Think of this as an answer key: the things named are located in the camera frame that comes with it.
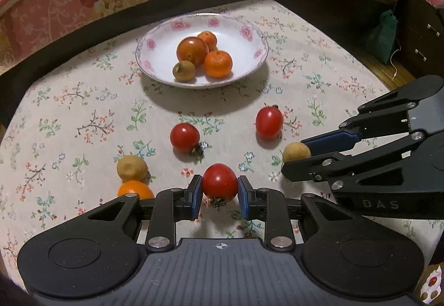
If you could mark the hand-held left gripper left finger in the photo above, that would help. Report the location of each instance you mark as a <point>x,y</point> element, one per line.
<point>197,195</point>

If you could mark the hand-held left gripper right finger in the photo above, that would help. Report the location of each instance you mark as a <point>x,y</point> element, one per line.
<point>244,198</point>

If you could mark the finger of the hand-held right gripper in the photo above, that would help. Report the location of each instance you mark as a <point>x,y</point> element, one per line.
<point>305,170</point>
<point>333,141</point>

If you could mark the tan longan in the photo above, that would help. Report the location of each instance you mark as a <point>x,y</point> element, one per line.
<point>184,70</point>
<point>131,167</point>
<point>293,151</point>

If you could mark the red cherry tomato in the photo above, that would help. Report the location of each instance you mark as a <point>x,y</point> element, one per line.
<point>184,136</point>
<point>269,122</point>
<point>219,181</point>

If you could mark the small orange tangerine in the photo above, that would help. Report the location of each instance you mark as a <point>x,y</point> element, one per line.
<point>218,63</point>
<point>210,38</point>
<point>133,188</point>

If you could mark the white floral rim plate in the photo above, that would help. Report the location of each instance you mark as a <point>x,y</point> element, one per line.
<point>242,56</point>

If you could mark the large red tomato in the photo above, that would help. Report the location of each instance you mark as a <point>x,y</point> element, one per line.
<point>192,51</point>

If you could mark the green bag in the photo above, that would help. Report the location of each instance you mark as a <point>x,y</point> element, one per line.
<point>381,35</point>

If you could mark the dark cabinet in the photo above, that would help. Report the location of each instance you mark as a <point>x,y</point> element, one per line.
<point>416,31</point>

